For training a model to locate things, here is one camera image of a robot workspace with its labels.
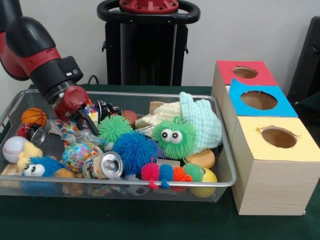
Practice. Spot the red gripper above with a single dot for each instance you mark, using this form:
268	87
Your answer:
72	102

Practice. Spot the crushed clear plastic bottle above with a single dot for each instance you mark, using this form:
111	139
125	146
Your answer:
85	137

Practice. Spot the cream knit cloth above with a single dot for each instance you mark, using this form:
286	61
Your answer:
165	111

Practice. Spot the green spiky rubber ball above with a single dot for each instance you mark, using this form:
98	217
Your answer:
177	147

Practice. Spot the mint green cloth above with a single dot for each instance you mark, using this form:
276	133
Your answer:
207	125

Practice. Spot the shallow silver mesh bin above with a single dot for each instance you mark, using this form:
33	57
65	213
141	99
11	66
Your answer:
37	191

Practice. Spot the wooden three-hole box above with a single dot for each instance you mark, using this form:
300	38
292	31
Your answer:
275	190

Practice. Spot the green spiky ball with eyes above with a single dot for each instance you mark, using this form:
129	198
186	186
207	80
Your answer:
113	127

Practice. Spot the silver-top drink can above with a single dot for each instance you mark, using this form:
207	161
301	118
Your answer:
110	166

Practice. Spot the blue spiky rubber ball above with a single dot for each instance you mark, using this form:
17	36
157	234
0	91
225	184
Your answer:
135	152

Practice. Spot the white baseball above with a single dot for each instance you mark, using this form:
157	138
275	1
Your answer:
12	150

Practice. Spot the rainbow spiky caterpillar toy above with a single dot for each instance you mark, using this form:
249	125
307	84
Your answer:
150	172

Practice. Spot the dark green table cloth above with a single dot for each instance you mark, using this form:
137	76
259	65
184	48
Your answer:
125	220

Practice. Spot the round orange sponge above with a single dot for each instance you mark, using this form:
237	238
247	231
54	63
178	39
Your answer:
202	158

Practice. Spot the yellow smiley ball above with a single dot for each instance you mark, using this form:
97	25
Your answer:
210	178

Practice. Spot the black upright panel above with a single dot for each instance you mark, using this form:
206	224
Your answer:
310	50

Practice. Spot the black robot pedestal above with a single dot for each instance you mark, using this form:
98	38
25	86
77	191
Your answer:
150	50

